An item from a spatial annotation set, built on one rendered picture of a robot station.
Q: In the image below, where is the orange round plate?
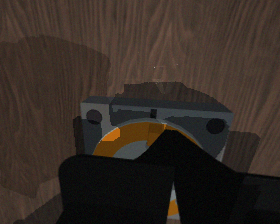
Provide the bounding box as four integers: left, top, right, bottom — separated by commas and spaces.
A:
92, 118, 203, 217

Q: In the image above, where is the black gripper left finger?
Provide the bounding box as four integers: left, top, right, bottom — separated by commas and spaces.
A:
59, 129, 175, 224

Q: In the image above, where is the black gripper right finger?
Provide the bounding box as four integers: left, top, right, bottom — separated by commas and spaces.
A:
171, 130, 280, 224

